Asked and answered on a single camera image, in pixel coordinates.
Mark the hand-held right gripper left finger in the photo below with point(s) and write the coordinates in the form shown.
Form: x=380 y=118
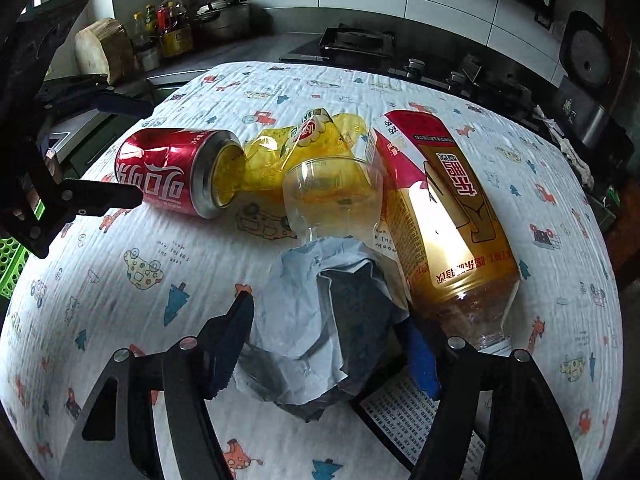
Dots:
x=230 y=355

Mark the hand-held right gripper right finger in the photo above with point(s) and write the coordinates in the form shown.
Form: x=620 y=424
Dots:
x=422 y=360

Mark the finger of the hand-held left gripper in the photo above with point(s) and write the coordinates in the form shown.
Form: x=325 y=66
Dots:
x=125 y=106
x=110 y=196

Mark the grey paper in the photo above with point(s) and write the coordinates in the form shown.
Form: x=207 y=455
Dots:
x=300 y=300

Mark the green plastic basket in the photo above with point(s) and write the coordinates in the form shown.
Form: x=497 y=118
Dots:
x=12 y=265

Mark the small dark sauce bottle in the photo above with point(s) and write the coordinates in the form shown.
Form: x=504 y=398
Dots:
x=145 y=55

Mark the black white cardboard box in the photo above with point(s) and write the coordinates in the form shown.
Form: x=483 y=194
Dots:
x=400 y=410

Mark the red soda can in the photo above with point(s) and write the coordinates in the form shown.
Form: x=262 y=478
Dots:
x=160 y=170

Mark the round wooden chopping block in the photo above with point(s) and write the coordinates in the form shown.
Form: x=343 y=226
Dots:
x=100 y=50

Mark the green cap sauce bottle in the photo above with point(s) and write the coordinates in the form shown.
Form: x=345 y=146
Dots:
x=151 y=20

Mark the white printed tablecloth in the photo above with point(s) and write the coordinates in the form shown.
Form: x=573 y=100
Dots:
x=150 y=310

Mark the steel cooking pot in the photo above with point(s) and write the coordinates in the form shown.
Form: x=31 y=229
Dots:
x=222 y=17

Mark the plastic tea bottle red label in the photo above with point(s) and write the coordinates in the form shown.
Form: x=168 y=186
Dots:
x=440 y=220

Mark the crushed yellow plastic bottle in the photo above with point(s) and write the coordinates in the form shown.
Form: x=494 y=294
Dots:
x=270 y=160

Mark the clear plastic cup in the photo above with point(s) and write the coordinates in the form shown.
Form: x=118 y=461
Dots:
x=320 y=210

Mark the black gas stove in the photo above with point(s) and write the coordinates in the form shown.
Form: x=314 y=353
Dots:
x=360 y=45

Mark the white rag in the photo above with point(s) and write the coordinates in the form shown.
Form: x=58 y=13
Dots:
x=570 y=150

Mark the black rice cooker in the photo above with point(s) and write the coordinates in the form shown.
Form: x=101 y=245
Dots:
x=590 y=85

